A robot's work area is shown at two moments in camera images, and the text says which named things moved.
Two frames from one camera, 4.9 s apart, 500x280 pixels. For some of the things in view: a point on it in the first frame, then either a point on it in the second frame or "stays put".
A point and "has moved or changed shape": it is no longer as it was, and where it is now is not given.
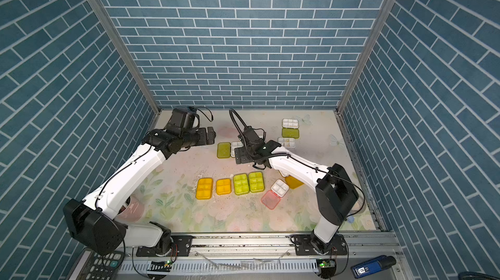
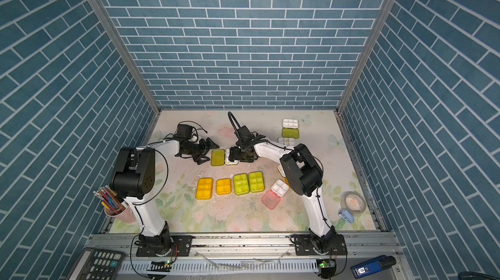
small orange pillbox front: (223, 186) stays put
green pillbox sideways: (224, 150) has moved or changed shape
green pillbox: (256, 182) stays put
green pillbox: (241, 186) stays put
